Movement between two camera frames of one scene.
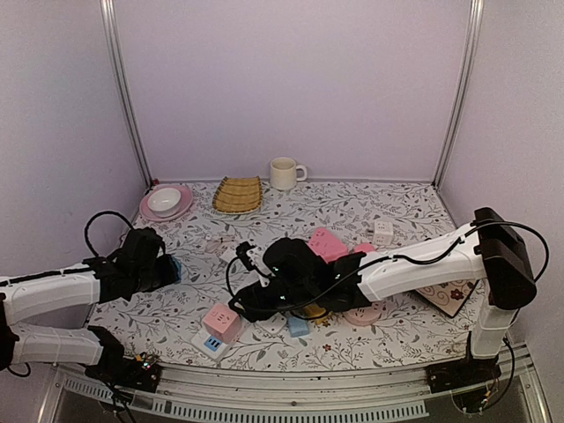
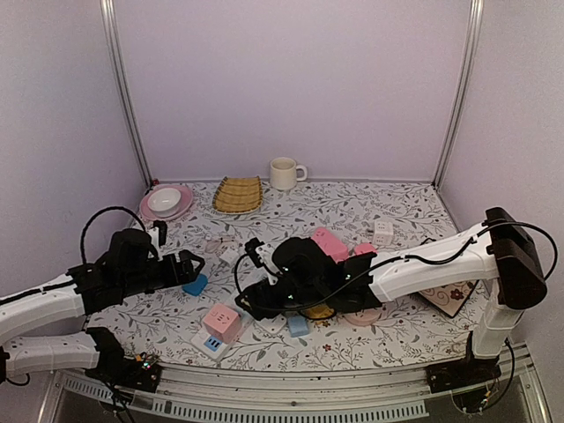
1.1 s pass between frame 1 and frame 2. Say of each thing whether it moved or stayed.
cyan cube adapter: moved
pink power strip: stayed
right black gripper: stayed
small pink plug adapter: stayed
